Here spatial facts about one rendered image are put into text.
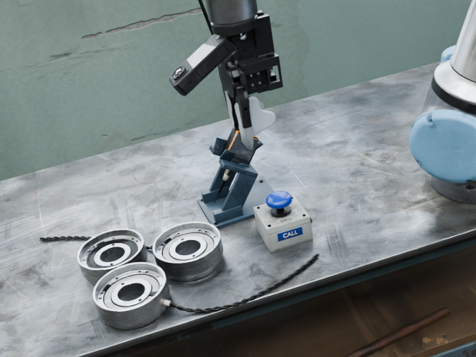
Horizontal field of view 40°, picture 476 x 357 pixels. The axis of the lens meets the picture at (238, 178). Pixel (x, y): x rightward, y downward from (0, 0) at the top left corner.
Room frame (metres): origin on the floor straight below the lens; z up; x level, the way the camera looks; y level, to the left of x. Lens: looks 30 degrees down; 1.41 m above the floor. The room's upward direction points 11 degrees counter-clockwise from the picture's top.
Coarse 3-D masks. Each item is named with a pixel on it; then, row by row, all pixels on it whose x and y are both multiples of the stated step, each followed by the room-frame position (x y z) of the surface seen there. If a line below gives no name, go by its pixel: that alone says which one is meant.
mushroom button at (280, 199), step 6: (276, 192) 0.87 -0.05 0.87; (282, 192) 0.86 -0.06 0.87; (270, 198) 0.85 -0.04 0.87; (276, 198) 0.85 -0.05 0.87; (282, 198) 0.85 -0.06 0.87; (288, 198) 0.85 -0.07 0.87; (270, 204) 0.84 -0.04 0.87; (276, 204) 0.84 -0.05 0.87; (282, 204) 0.84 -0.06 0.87; (288, 204) 0.84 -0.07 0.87; (282, 210) 0.85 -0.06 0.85
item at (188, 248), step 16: (192, 224) 0.88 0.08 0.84; (208, 224) 0.87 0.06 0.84; (160, 240) 0.86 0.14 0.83; (192, 240) 0.85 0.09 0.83; (160, 256) 0.82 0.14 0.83; (176, 256) 0.81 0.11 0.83; (192, 256) 0.81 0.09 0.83; (208, 256) 0.79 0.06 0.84; (176, 272) 0.78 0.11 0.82; (192, 272) 0.78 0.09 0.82; (208, 272) 0.79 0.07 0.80
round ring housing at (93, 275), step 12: (96, 240) 0.89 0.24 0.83; (108, 240) 0.89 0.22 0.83; (132, 240) 0.88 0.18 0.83; (84, 252) 0.87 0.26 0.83; (108, 252) 0.87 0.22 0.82; (120, 252) 0.87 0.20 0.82; (144, 252) 0.84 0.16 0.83; (84, 264) 0.84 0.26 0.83; (108, 264) 0.83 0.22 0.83; (120, 264) 0.80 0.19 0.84; (84, 276) 0.82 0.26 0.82; (96, 276) 0.80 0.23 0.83
